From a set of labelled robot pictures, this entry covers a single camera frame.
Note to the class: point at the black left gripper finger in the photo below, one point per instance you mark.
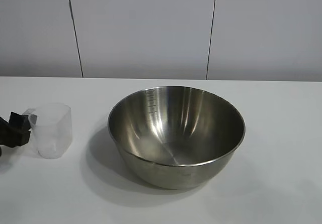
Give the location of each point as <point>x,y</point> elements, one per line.
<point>15,138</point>
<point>20,122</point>

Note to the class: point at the clear plastic measuring cup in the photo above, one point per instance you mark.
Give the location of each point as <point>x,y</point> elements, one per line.
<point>55,128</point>

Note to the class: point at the stainless steel mixing bowl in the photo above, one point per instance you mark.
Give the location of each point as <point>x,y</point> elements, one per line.
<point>176,168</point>

